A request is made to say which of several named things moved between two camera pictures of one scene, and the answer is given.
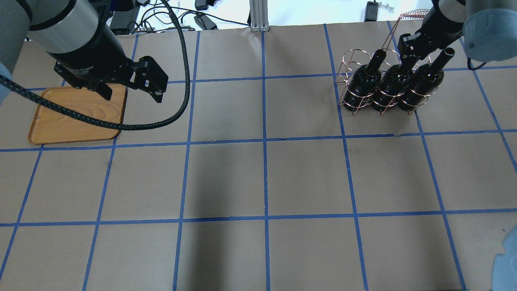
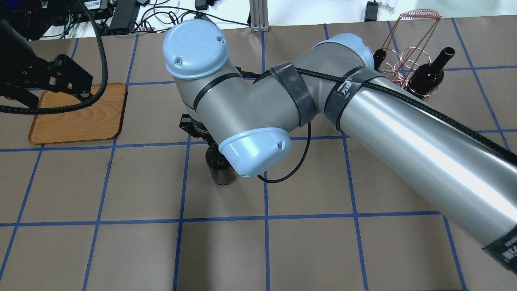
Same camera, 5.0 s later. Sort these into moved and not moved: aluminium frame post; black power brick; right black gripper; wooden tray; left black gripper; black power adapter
Moved: left black gripper; right black gripper
Not moved: aluminium frame post; black power brick; wooden tray; black power adapter
